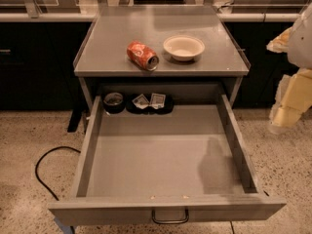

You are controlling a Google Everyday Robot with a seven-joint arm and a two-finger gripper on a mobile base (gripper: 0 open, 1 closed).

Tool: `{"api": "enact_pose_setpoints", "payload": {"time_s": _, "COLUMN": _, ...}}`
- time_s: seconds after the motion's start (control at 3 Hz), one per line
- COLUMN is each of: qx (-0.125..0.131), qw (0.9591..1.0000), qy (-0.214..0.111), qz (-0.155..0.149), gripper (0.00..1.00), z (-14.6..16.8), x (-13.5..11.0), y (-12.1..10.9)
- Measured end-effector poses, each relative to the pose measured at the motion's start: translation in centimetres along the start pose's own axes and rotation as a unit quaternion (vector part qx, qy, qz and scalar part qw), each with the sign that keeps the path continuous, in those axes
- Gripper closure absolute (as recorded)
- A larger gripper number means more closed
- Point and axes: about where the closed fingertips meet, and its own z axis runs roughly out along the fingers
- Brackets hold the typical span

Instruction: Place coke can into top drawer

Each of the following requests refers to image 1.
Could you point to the white packet right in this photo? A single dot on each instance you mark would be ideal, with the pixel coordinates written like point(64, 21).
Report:
point(157, 101)

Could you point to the white packet left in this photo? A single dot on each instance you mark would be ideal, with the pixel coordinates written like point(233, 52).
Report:
point(141, 101)

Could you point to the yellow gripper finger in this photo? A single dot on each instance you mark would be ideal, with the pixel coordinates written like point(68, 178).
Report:
point(280, 44)
point(293, 98)

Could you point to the white bowl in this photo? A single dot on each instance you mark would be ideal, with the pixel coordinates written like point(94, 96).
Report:
point(183, 47)

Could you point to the open grey top drawer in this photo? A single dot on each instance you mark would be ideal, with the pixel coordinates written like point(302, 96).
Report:
point(191, 159)

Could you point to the white counter rail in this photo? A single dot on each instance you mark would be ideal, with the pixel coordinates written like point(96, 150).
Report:
point(59, 17)

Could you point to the red coke can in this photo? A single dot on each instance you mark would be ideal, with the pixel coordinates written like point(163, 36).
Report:
point(142, 55)

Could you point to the black drawer handle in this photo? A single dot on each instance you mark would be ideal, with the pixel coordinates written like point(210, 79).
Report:
point(170, 216)

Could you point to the black tray with packets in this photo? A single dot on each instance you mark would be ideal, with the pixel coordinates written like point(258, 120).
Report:
point(168, 108)

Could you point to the grey cabinet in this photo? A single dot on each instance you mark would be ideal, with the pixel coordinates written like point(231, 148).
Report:
point(103, 52)

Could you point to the black tape roll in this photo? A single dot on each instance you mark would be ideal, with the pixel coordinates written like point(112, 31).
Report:
point(114, 103)

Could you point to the white packet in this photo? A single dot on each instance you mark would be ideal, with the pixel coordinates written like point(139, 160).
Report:
point(157, 101)
point(141, 101)

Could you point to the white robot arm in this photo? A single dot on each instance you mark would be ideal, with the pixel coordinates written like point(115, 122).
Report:
point(300, 41)

